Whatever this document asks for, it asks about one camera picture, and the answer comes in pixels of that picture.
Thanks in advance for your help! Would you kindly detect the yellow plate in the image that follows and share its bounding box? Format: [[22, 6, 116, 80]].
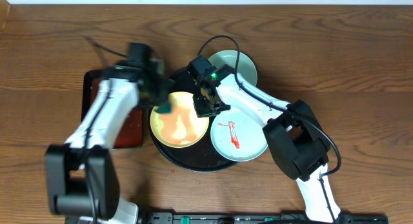
[[149, 92, 210, 148]]

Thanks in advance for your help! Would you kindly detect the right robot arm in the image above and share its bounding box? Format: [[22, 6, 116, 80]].
[[187, 63, 341, 223]]

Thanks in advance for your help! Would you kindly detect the rectangular black sponge tray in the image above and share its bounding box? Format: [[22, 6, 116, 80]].
[[81, 70, 144, 149]]

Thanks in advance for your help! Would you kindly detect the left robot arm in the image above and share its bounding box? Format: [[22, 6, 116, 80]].
[[45, 59, 172, 223]]

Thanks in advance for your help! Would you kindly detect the green orange sponge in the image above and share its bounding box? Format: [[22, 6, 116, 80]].
[[154, 101, 172, 114]]

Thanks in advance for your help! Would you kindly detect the round black tray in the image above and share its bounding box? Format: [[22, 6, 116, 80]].
[[148, 68, 238, 172]]

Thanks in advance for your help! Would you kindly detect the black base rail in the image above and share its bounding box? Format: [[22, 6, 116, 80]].
[[141, 212, 389, 224]]

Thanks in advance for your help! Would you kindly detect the light blue plate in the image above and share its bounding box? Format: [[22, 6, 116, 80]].
[[208, 50, 257, 86], [210, 109, 268, 161]]

